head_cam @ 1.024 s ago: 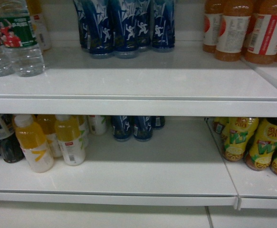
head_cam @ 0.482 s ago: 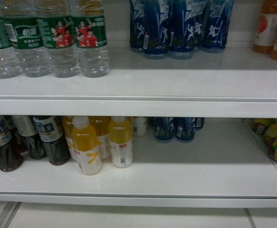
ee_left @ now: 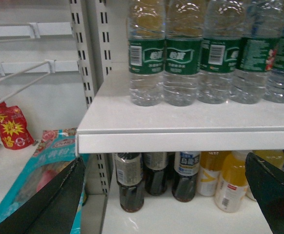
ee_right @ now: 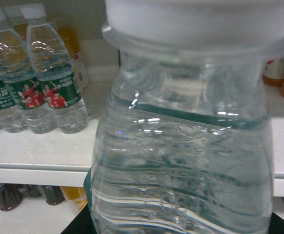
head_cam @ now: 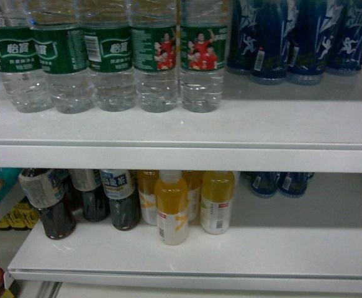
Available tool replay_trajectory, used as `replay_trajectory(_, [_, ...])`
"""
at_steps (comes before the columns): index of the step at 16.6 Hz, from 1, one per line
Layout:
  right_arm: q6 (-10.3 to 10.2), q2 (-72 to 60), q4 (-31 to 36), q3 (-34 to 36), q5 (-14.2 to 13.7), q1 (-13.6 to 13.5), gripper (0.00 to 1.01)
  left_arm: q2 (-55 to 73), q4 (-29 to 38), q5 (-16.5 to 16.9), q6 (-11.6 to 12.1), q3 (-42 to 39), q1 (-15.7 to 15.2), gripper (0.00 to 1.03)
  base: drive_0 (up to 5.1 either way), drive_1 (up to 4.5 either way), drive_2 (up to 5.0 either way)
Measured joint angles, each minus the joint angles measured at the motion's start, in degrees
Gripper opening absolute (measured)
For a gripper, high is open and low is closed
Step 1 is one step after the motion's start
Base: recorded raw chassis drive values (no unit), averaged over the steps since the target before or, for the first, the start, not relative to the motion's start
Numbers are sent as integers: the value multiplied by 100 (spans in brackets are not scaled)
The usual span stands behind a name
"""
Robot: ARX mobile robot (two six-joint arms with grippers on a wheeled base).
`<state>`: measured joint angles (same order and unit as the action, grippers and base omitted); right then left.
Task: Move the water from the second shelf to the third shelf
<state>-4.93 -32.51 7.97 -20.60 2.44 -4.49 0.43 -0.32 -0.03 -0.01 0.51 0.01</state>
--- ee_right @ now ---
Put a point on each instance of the water bottle green label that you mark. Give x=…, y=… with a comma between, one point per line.
x=184, y=143

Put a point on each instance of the white upper shelf board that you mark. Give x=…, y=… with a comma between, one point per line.
x=56, y=158

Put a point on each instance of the water bottle far left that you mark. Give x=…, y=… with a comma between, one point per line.
x=54, y=69

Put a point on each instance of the water bottle red players label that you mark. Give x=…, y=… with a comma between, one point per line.
x=21, y=81

